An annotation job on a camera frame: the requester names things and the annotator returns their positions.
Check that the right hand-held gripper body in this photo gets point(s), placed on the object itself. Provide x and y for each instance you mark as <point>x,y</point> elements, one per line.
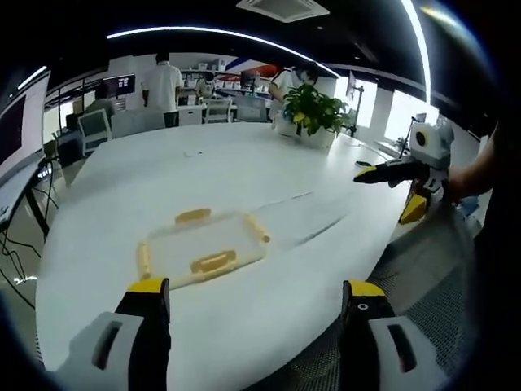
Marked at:
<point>432,142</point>

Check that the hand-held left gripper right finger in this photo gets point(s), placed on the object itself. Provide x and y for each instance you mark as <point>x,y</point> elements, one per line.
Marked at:
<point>366,322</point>

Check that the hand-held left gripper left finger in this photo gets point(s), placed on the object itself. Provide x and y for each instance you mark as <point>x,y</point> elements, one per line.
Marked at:
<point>134,326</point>

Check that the small black object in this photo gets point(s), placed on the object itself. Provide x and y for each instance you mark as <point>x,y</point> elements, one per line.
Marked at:
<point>362,163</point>

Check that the grey mesh chair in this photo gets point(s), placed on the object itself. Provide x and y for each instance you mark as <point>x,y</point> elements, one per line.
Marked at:
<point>431,293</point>

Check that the monitor on black stand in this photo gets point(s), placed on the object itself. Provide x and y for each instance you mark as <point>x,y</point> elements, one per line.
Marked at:
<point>353,87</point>

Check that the long ceiling light strip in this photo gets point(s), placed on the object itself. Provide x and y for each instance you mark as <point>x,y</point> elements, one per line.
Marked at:
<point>211,32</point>
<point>421,49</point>

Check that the green potted plant white pot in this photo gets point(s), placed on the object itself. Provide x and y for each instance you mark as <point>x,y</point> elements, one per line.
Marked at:
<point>311,112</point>

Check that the clear lid with yellow clips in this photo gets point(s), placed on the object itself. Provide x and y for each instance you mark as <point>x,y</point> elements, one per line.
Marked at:
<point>203,248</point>

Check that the white office chair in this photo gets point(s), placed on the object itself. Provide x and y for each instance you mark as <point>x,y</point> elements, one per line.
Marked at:
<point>217,109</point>
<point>94,130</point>

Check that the black-legged side desk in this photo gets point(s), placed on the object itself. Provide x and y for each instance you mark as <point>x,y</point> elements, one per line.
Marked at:
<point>18,187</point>

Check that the ceiling air vent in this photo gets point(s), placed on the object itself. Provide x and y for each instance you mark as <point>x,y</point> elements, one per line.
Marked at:
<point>283,7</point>

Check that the white low cabinet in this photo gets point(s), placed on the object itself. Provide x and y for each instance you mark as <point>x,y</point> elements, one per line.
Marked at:
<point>191,116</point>

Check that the dark computer monitor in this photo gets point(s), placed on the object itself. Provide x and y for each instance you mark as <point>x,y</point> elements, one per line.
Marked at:
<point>119,84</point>

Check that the short ceiling light strip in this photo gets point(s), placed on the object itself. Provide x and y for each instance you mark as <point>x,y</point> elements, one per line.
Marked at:
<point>32,76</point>

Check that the large dark wall screen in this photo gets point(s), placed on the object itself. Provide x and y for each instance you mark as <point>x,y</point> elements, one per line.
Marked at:
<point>10,130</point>

